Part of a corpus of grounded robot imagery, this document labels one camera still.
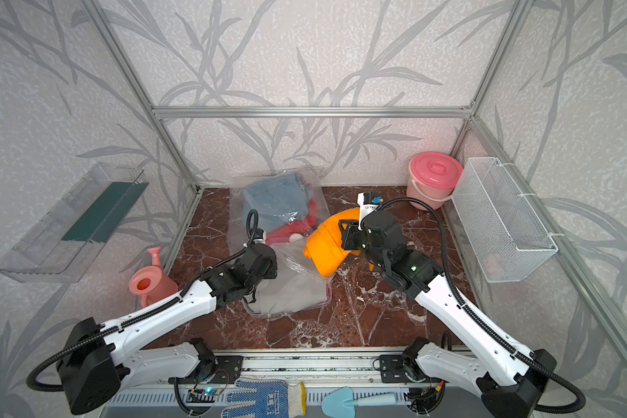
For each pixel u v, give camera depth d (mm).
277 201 1019
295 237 958
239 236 1050
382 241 488
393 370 741
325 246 667
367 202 580
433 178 990
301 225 963
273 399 692
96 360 385
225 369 724
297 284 841
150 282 799
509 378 374
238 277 595
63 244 639
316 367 753
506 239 611
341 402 693
